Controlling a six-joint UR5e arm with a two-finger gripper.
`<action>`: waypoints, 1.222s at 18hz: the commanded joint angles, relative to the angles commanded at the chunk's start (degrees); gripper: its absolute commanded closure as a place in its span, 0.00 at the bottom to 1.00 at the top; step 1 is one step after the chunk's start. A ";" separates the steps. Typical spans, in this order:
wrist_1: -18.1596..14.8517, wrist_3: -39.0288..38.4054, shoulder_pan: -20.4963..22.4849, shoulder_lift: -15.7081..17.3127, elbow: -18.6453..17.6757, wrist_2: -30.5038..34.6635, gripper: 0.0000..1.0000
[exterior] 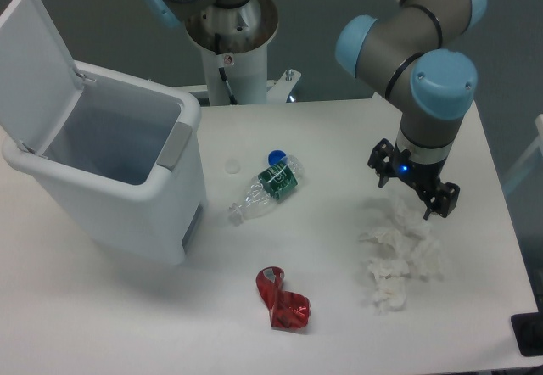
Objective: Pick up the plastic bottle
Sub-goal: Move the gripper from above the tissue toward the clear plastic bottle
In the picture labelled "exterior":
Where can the black device at table edge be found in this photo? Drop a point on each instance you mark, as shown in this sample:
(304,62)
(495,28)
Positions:
(527,328)

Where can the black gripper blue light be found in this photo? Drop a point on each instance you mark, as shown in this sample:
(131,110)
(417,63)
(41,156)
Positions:
(418,167)

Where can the white trash bin open lid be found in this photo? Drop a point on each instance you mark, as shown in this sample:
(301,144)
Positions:
(118,153)

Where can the clear plastic bottle green label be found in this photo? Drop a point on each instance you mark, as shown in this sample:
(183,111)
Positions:
(267,190)

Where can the white frame at right edge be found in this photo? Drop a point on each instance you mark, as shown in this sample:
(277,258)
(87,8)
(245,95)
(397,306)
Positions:
(526,163)

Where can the crumpled white tissue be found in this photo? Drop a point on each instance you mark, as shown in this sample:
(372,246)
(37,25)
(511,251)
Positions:
(404,248)

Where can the blue bottle cap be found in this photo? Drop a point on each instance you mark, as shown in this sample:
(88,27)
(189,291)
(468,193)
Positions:
(275,156)

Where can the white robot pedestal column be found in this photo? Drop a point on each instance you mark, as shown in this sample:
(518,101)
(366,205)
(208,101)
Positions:
(233,48)

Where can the white bottle cap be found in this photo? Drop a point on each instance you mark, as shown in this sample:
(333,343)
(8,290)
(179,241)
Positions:
(232,166)

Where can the crushed red can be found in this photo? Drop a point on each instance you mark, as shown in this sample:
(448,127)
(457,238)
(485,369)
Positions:
(287,310)

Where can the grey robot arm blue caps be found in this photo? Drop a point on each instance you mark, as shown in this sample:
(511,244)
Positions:
(404,60)

